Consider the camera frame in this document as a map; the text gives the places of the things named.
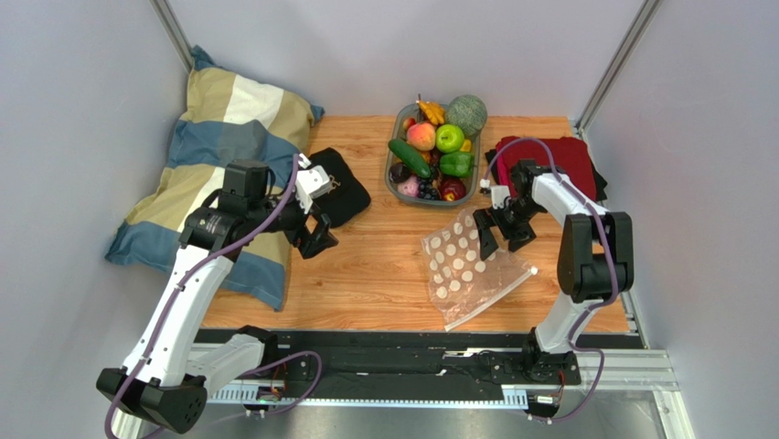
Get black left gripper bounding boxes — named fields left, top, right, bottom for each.
left=249, top=184, right=338, bottom=260

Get clear polka dot zip bag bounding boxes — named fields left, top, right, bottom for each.
left=422, top=208, right=538, bottom=332

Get green cucumber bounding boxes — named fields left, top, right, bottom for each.
left=388, top=138, right=432, bottom=178

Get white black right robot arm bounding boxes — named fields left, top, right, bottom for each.
left=474, top=160, right=635, bottom=380

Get black cap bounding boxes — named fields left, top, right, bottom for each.
left=309, top=147, right=371, bottom=228

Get red apple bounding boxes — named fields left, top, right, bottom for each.
left=439, top=177, right=467, bottom=202

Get green bell pepper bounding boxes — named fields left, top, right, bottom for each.
left=439, top=152, right=475, bottom=178

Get dark grape bunch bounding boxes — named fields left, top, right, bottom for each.
left=417, top=177, right=441, bottom=201

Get red folded cloth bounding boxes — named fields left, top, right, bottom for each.
left=485, top=136, right=608, bottom=202

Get green apple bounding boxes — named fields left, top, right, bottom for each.
left=435, top=123, right=465, bottom=154

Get green cantaloupe melon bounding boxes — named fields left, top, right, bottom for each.
left=444, top=94, right=487, bottom=137

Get peach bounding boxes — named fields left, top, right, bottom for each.
left=406, top=122, right=436, bottom=151

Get grey fruit basket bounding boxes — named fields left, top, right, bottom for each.
left=383, top=134, right=483, bottom=209

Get striped blue beige pillow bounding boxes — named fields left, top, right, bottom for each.
left=105, top=47, right=325, bottom=273

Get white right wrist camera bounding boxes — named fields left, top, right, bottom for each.
left=480, top=178, right=511, bottom=209

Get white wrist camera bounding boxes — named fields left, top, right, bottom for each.
left=480, top=178, right=511, bottom=209
left=295, top=155, right=334, bottom=200

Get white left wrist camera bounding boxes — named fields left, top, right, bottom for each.
left=295, top=155, right=334, bottom=200

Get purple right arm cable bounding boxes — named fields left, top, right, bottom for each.
left=484, top=137, right=621, bottom=425

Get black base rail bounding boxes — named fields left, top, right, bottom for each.
left=194, top=328, right=646, bottom=403

